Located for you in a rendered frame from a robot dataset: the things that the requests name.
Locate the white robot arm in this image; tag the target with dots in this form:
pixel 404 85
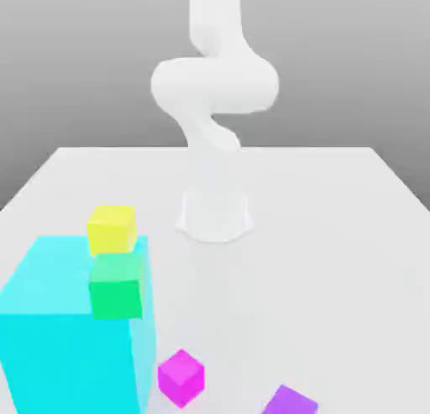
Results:
pixel 215 81

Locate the small yellow cube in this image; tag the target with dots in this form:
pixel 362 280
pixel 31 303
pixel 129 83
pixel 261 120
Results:
pixel 111 229

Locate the small green cube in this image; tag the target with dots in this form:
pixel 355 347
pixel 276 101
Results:
pixel 116 294

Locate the small magenta cube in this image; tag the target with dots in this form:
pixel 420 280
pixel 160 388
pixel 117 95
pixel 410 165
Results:
pixel 180 378

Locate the small purple cube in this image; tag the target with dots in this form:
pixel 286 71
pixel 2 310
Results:
pixel 290 402

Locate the large cyan box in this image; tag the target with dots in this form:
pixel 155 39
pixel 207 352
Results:
pixel 50 346

